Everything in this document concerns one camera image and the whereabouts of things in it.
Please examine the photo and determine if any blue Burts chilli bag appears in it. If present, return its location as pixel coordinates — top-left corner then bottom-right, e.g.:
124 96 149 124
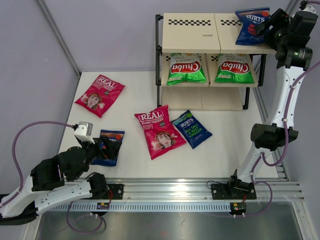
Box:
92 129 125 167
235 7 270 46

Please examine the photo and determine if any green Chuba bag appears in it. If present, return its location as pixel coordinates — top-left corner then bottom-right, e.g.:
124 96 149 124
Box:
215 53 254 84
166 53 207 86

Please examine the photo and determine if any blue Burts sea salt bag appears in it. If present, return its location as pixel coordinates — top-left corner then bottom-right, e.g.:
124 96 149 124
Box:
171 110 213 149

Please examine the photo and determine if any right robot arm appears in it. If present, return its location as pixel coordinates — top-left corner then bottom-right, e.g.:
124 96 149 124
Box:
222 6 318 200

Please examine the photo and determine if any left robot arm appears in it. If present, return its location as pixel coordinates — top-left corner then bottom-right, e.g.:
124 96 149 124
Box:
0 136 122 226

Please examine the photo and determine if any pink Real chips bag centre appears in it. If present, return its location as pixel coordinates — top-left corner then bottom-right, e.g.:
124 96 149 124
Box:
134 105 187 160

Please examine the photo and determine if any pink real chips bag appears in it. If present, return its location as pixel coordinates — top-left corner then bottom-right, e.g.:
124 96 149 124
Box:
74 74 126 118
134 105 187 160

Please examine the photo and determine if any beige three-tier shelf rack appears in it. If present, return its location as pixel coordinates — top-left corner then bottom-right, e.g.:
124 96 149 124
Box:
155 13 275 111

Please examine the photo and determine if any pink Real chips bag far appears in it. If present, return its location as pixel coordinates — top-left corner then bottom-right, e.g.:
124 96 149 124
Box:
74 74 126 118

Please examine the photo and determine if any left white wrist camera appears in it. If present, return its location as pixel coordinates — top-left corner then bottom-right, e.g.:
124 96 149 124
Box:
73 121 95 144

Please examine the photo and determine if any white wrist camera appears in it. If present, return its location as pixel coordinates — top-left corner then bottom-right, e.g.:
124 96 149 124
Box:
299 0 320 14
73 121 95 144

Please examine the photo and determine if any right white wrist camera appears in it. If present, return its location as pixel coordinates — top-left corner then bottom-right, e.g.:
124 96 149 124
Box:
299 0 320 14

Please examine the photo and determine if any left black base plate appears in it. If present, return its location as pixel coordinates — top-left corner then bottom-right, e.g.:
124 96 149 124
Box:
100 183 124 200

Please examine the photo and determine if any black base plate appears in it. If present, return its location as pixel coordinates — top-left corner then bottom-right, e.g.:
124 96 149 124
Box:
100 183 124 200
210 183 257 200

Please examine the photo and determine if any aluminium mounting rail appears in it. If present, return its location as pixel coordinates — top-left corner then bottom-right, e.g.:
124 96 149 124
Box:
106 178 305 202

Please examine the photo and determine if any white slotted cable duct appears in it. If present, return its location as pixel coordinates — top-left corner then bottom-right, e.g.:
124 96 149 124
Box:
52 200 231 213

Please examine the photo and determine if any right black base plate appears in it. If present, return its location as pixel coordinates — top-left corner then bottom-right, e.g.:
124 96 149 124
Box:
210 183 257 200

